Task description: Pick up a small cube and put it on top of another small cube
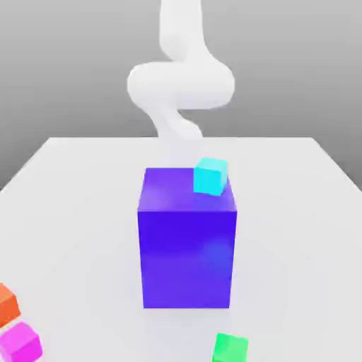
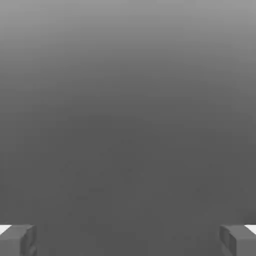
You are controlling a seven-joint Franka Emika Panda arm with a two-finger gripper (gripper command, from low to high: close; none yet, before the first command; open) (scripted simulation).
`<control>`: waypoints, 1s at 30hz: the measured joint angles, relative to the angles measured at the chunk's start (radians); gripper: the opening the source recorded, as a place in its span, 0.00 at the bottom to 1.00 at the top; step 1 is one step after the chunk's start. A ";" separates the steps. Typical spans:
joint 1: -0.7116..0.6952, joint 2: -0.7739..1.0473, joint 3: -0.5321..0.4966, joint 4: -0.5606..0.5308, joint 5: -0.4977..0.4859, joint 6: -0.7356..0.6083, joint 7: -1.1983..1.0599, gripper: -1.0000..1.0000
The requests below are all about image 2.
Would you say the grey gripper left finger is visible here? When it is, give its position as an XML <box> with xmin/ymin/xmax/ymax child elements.
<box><xmin>0</xmin><ymin>224</ymin><xmax>38</xmax><ymax>256</ymax></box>

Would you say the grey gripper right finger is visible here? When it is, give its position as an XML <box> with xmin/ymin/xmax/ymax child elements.
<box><xmin>218</xmin><ymin>224</ymin><xmax>256</xmax><ymax>256</ymax></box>

